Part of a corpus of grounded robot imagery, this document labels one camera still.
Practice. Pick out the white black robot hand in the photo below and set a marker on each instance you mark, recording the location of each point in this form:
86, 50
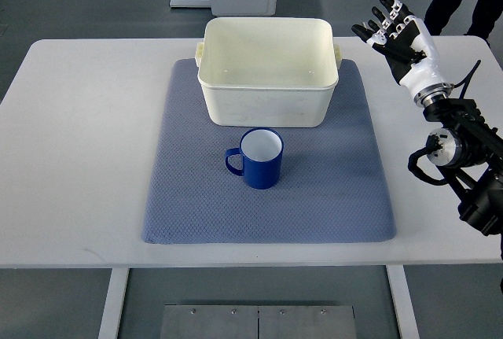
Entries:
405, 42

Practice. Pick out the blue mug white inside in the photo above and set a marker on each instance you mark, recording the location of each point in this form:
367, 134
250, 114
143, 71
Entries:
258, 158

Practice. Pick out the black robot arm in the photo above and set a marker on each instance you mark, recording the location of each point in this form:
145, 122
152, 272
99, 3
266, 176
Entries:
464, 153

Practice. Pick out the white plastic box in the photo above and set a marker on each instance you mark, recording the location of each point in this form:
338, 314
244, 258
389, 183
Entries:
267, 71

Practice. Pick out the blue quilted mat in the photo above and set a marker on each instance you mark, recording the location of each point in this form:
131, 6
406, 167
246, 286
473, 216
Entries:
328, 187

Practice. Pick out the grey metal floor plate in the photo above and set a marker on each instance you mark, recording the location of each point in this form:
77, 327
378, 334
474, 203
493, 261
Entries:
250, 321

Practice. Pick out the white table frame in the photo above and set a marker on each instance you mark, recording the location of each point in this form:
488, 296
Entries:
404, 313

